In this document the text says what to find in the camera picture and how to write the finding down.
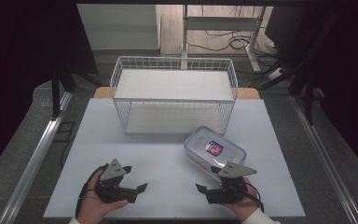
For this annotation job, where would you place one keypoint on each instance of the person's white sleeve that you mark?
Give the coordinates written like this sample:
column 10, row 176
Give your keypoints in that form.
column 258, row 217
column 74, row 221

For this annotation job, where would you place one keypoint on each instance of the white power strip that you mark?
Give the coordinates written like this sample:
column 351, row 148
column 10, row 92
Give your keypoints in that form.
column 275, row 73

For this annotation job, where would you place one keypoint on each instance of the black metal stand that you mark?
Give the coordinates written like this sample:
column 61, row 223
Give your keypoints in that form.
column 56, row 93
column 309, row 93

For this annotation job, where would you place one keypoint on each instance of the clear plastic lidded food container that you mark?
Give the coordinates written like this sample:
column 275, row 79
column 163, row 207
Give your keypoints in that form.
column 205, row 146

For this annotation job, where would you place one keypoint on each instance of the black metal bracket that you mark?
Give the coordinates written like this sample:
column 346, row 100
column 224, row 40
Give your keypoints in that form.
column 64, row 132

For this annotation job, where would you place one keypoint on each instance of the person's left hand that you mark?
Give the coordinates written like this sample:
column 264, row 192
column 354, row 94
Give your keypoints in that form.
column 91, row 208

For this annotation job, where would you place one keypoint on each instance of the aluminium rail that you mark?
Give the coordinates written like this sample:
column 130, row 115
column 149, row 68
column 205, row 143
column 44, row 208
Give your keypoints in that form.
column 326, row 161
column 34, row 161

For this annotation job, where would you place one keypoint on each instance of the person's right hand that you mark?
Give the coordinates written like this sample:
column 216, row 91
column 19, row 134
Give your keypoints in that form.
column 250, row 202

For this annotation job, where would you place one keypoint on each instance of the person's right white sleeve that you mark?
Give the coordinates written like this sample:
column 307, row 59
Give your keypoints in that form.
column 258, row 217

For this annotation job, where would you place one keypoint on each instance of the white metal desk frame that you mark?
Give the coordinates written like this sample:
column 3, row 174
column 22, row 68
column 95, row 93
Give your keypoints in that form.
column 220, row 23

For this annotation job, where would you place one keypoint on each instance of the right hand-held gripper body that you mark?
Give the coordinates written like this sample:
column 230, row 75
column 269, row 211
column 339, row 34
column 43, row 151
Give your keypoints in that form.
column 230, row 193

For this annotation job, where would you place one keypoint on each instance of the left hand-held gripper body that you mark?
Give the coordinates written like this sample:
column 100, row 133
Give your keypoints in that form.
column 113, row 169

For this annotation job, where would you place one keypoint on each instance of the white cabinet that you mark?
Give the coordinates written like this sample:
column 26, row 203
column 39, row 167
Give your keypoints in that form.
column 118, row 26

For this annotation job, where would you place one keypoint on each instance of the person's left white sleeve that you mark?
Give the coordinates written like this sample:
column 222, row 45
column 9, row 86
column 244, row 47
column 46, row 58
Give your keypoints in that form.
column 74, row 221

